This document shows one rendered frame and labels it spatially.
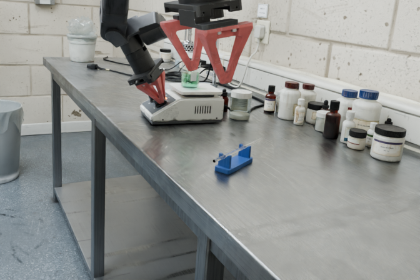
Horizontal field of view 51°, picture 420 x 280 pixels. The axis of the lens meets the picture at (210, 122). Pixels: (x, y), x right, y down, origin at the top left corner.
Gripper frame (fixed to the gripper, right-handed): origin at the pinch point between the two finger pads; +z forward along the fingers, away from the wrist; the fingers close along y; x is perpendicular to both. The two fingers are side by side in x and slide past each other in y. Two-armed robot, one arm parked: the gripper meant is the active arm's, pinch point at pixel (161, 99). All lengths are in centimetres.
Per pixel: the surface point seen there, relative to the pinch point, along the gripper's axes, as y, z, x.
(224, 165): -27.8, 5.8, -23.5
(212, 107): 4.4, 8.1, -10.1
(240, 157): -20.9, 9.0, -24.0
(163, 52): 105, 17, 53
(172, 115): -2.3, 4.4, -2.2
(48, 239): 20, 57, 100
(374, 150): -5, 24, -47
